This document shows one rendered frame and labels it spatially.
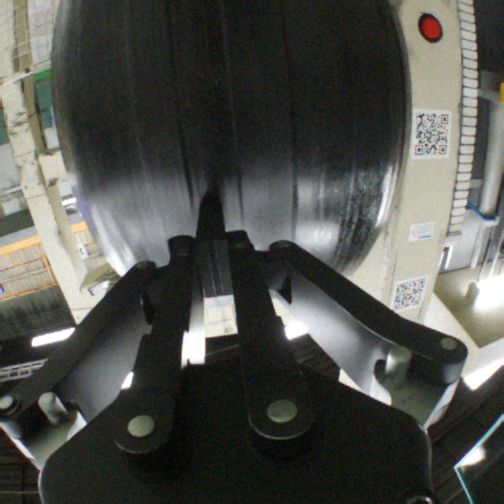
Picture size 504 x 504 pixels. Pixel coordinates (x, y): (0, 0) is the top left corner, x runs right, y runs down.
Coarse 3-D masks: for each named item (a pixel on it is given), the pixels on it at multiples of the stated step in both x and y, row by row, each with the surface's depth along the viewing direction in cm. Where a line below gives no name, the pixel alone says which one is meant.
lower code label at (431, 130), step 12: (420, 120) 38; (432, 120) 39; (444, 120) 39; (420, 132) 39; (432, 132) 39; (444, 132) 40; (420, 144) 40; (432, 144) 40; (444, 144) 41; (420, 156) 41; (432, 156) 41; (444, 156) 42
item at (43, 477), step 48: (192, 384) 7; (240, 384) 7; (336, 384) 7; (96, 432) 6; (192, 432) 6; (240, 432) 6; (336, 432) 5; (384, 432) 5; (48, 480) 4; (96, 480) 4; (144, 480) 5; (192, 480) 5; (240, 480) 5; (288, 480) 5; (336, 480) 4; (384, 480) 4
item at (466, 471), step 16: (496, 432) 59; (480, 448) 64; (496, 448) 57; (464, 464) 70; (480, 464) 62; (496, 464) 55; (464, 480) 68; (480, 480) 60; (496, 480) 53; (480, 496) 58; (496, 496) 51
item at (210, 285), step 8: (200, 208) 21; (208, 208) 21; (200, 216) 19; (208, 216) 19; (200, 224) 17; (208, 224) 17; (200, 232) 16; (208, 232) 16; (200, 240) 15; (208, 240) 15; (200, 248) 15; (208, 248) 15; (200, 256) 15; (208, 256) 15; (200, 264) 15; (208, 264) 15; (200, 272) 15; (208, 272) 15; (208, 280) 16; (216, 280) 16; (208, 288) 16; (216, 288) 16; (208, 296) 16; (216, 296) 16
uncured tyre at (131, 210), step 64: (64, 0) 17; (128, 0) 15; (192, 0) 15; (256, 0) 15; (320, 0) 16; (384, 0) 17; (64, 64) 17; (128, 64) 16; (192, 64) 16; (256, 64) 17; (320, 64) 17; (384, 64) 18; (64, 128) 19; (128, 128) 18; (192, 128) 18; (256, 128) 19; (320, 128) 19; (384, 128) 20; (128, 192) 20; (192, 192) 20; (256, 192) 21; (320, 192) 22; (384, 192) 23; (128, 256) 24; (320, 256) 27
